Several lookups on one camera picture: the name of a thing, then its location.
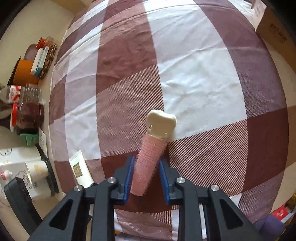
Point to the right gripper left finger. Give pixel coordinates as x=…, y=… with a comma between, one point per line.
x=70, y=217

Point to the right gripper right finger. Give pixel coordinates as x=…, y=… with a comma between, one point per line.
x=223, y=219

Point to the pink tooth-capped roller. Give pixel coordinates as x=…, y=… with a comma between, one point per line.
x=160, y=126

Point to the paper cup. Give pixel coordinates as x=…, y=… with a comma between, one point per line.
x=37, y=170

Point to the white cream tube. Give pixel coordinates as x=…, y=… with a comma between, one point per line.
x=80, y=170

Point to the green plastic clip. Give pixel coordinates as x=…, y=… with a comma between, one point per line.
x=30, y=139

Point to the red-lidded jar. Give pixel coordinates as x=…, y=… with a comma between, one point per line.
x=27, y=115

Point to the plastic water bottle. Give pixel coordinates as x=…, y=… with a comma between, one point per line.
x=20, y=94

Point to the orange holder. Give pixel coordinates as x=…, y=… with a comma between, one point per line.
x=21, y=74

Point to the woven rattan basket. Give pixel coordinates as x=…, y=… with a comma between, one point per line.
x=48, y=61

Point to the brown cardboard box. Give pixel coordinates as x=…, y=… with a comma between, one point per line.
x=277, y=26

